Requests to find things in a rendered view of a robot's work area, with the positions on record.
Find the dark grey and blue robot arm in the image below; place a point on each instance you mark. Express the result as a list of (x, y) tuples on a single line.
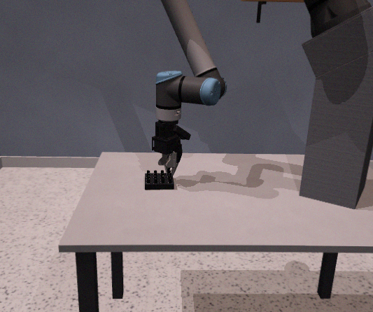
[(207, 86)]

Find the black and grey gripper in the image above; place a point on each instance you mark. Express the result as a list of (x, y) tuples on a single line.
[(166, 141)]

